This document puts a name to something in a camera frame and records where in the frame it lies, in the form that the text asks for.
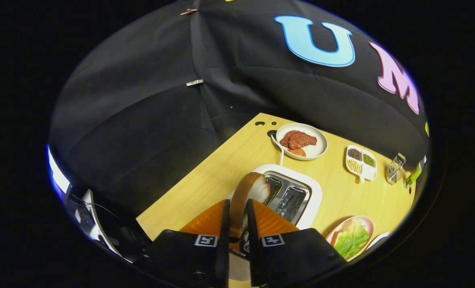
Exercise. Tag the pink round plate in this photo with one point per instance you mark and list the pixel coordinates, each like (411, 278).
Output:
(367, 226)

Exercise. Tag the brown meat pieces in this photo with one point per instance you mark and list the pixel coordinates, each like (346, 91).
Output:
(299, 140)

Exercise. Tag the green label plastic bottle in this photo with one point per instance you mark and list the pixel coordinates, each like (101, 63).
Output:
(413, 176)

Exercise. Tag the orange vegetable slice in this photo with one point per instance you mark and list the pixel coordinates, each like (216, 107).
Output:
(297, 152)

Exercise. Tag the white toaster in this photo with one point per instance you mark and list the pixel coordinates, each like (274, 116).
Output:
(297, 182)

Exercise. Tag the plain bread slice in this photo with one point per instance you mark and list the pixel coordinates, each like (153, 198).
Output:
(245, 192)

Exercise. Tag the white divided condiment dish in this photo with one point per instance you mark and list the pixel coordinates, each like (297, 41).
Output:
(370, 172)

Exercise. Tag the green lettuce leaf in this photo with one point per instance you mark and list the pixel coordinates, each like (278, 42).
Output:
(351, 240)

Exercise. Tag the silver cloth clip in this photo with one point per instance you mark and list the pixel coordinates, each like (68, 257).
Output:
(194, 82)

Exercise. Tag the round cream plate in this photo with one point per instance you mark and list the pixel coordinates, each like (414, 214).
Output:
(317, 148)

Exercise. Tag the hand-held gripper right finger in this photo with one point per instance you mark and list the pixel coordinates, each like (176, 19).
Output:
(253, 248)

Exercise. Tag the white square plate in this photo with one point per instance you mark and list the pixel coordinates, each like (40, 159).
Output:
(379, 239)

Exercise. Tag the red cloth clip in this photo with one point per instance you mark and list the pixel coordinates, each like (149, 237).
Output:
(188, 12)

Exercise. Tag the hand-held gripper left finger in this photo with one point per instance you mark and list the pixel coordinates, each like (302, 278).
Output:
(224, 240)

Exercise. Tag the white and dark equipment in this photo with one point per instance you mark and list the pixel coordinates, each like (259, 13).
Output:
(95, 224)

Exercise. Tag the black backdrop cloth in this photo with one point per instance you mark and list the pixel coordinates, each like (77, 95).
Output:
(141, 120)

